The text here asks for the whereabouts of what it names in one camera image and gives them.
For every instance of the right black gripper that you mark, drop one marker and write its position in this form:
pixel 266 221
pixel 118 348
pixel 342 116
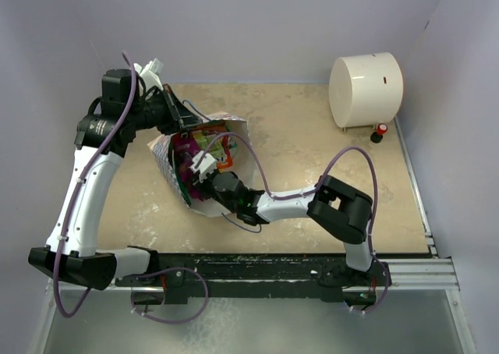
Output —
pixel 203 185

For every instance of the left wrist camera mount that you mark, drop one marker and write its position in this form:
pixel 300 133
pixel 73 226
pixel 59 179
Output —
pixel 150 73

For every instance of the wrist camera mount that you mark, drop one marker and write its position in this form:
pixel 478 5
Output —
pixel 203 164
pixel 150 73

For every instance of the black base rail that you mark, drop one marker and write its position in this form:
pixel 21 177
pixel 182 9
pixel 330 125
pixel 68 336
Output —
pixel 323 276

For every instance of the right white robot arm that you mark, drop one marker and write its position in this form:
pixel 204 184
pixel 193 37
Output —
pixel 340 209

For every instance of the blue checkered paper bag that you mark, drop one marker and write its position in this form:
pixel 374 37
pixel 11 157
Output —
pixel 244 164

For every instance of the white cylindrical container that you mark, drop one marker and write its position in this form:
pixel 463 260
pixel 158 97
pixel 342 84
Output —
pixel 365 90

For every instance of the colourful candy bag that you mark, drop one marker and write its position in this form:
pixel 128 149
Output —
pixel 222 148

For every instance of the purple snack bag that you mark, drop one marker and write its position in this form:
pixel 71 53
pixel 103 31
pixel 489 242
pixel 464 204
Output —
pixel 185 149

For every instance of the red black button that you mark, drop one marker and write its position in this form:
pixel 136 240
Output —
pixel 378 133

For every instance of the red Doritos bag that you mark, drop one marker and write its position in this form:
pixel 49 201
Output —
pixel 224 161

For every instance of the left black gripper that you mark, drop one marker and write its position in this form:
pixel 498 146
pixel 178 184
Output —
pixel 175 119

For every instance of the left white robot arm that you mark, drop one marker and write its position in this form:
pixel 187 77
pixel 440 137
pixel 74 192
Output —
pixel 129 102

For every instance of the aluminium frame rail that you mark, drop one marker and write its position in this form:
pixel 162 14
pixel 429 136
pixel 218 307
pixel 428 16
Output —
pixel 423 274

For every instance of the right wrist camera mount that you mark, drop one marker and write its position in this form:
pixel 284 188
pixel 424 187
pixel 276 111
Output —
pixel 203 164

